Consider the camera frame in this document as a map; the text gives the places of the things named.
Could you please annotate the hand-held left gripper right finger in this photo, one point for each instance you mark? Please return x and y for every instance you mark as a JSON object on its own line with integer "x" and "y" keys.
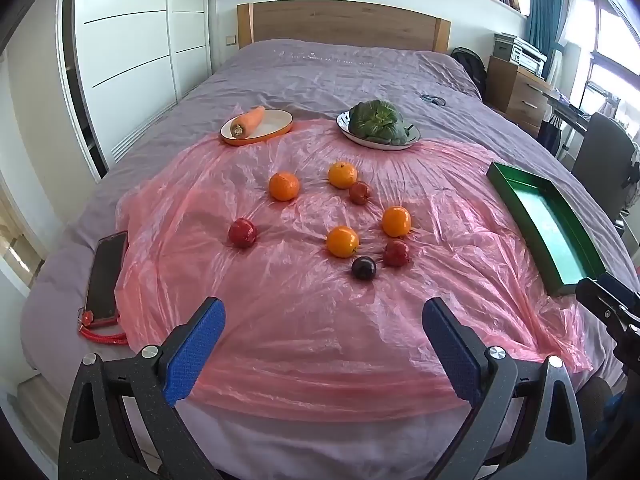
{"x": 455, "y": 355}

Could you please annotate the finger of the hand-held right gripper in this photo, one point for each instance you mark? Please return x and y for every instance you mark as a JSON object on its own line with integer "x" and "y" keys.
{"x": 615, "y": 295}

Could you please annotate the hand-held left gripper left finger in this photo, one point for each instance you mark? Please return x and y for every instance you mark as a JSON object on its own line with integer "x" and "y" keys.
{"x": 195, "y": 355}

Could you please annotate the green rectangular tray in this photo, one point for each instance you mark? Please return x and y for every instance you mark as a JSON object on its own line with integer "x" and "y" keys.
{"x": 550, "y": 225}

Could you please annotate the small red apple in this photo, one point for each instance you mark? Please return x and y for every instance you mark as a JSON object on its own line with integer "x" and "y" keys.
{"x": 360, "y": 193}
{"x": 396, "y": 253}
{"x": 242, "y": 232}

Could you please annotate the dark purple plum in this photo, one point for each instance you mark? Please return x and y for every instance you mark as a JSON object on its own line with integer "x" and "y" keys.
{"x": 363, "y": 268}

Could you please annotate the orange mandarin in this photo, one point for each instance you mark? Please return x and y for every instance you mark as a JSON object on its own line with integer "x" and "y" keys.
{"x": 284, "y": 186}
{"x": 342, "y": 242}
{"x": 342, "y": 175}
{"x": 396, "y": 221}

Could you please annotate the pink plastic sheet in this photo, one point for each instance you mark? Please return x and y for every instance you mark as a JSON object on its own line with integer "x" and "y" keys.
{"x": 300, "y": 310}

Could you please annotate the black smartphone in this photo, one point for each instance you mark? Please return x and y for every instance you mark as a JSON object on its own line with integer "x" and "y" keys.
{"x": 106, "y": 277}

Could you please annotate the grey chair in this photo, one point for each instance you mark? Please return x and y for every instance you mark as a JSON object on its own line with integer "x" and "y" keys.
{"x": 602, "y": 155}

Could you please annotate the dark desk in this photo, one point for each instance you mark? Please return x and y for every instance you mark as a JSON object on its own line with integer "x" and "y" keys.
{"x": 570, "y": 110}

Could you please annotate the white round plate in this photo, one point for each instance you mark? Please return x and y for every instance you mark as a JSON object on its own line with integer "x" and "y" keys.
{"x": 412, "y": 135}

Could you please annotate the wooden drawer cabinet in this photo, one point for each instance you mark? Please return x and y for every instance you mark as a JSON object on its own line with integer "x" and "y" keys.
{"x": 515, "y": 92}

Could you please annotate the carrot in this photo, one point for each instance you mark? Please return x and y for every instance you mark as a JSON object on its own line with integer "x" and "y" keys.
{"x": 247, "y": 121}

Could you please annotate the orange oval dish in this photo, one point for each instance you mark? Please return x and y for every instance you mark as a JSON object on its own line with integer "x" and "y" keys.
{"x": 272, "y": 125}

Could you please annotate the window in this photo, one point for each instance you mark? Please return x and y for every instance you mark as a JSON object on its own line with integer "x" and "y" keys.
{"x": 612, "y": 50}

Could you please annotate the green bok choy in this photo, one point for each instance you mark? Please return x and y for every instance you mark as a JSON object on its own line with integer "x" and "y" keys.
{"x": 377, "y": 122}

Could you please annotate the grey printer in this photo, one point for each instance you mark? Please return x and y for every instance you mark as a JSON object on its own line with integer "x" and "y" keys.
{"x": 520, "y": 55}

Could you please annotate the black backpack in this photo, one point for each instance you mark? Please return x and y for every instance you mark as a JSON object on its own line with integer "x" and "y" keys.
{"x": 472, "y": 72}

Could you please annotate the teal curtain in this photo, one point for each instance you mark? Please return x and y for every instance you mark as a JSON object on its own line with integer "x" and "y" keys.
{"x": 545, "y": 15}

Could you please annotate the white wardrobe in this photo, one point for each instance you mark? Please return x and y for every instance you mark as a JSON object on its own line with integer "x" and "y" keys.
{"x": 130, "y": 50}

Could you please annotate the wooden headboard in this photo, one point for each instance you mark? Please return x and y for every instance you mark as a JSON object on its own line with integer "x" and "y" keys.
{"x": 345, "y": 22}

